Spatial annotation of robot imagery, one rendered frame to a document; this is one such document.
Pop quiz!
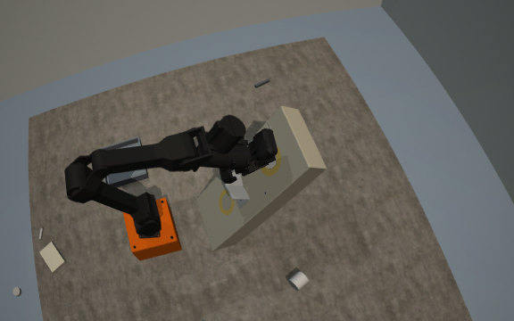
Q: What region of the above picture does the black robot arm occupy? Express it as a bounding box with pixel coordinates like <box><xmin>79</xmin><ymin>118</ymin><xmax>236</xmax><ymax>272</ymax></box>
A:
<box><xmin>64</xmin><ymin>115</ymin><xmax>248</xmax><ymax>239</ymax></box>

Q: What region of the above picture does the grey rectangular panel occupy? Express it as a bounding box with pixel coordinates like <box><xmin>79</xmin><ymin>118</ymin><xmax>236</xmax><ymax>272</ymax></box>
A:
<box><xmin>196</xmin><ymin>106</ymin><xmax>327</xmax><ymax>251</ymax></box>

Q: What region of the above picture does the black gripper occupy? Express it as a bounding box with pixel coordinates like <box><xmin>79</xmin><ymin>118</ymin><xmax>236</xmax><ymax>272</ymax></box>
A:
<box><xmin>220</xmin><ymin>128</ymin><xmax>278</xmax><ymax>184</ymax></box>

